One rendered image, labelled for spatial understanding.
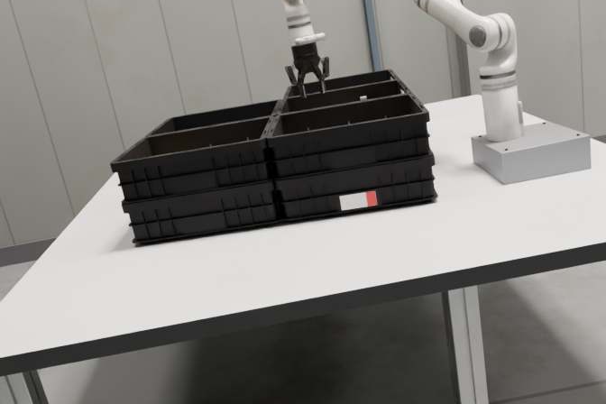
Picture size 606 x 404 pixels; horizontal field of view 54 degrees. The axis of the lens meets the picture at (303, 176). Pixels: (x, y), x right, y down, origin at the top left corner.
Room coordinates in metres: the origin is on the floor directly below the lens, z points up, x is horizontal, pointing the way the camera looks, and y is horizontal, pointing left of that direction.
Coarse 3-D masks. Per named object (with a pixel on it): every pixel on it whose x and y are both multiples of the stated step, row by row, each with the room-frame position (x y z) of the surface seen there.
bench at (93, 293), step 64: (448, 128) 2.10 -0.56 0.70; (448, 192) 1.44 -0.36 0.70; (512, 192) 1.36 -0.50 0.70; (576, 192) 1.29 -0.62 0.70; (64, 256) 1.48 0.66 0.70; (128, 256) 1.40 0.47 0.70; (192, 256) 1.32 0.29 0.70; (256, 256) 1.25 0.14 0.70; (320, 256) 1.19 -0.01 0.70; (384, 256) 1.13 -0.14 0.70; (448, 256) 1.08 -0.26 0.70; (512, 256) 1.03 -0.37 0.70; (576, 256) 1.02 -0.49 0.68; (0, 320) 1.16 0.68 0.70; (64, 320) 1.10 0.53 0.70; (128, 320) 1.05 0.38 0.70; (192, 320) 1.00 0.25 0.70; (256, 320) 1.01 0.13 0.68; (448, 320) 1.09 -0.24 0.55; (0, 384) 1.04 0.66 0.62
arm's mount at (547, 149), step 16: (528, 128) 1.61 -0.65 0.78; (544, 128) 1.58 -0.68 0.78; (560, 128) 1.54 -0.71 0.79; (480, 144) 1.57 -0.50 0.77; (496, 144) 1.51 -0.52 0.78; (512, 144) 1.48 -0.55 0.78; (528, 144) 1.45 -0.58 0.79; (544, 144) 1.42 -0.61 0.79; (560, 144) 1.42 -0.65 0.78; (576, 144) 1.42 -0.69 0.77; (480, 160) 1.58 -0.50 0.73; (496, 160) 1.46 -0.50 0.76; (512, 160) 1.42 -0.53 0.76; (528, 160) 1.42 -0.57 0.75; (544, 160) 1.42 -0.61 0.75; (560, 160) 1.42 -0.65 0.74; (576, 160) 1.42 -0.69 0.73; (496, 176) 1.47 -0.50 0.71; (512, 176) 1.42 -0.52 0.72; (528, 176) 1.42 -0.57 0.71; (544, 176) 1.42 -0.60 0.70
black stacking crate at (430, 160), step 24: (360, 168) 1.39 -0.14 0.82; (384, 168) 1.39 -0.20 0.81; (408, 168) 1.38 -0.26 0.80; (288, 192) 1.42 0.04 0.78; (312, 192) 1.41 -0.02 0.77; (336, 192) 1.41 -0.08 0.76; (360, 192) 1.40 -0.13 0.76; (384, 192) 1.40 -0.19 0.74; (408, 192) 1.39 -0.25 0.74; (432, 192) 1.39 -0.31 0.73; (288, 216) 1.42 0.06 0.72; (312, 216) 1.41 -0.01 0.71
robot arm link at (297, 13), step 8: (280, 0) 1.81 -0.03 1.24; (288, 0) 1.81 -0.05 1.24; (296, 0) 1.81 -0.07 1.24; (288, 8) 1.78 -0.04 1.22; (296, 8) 1.76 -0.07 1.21; (304, 8) 1.77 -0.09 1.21; (288, 16) 1.77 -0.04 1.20; (296, 16) 1.76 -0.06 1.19; (304, 16) 1.76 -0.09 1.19; (288, 24) 1.78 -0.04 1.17; (296, 24) 1.76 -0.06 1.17; (304, 24) 1.76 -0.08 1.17
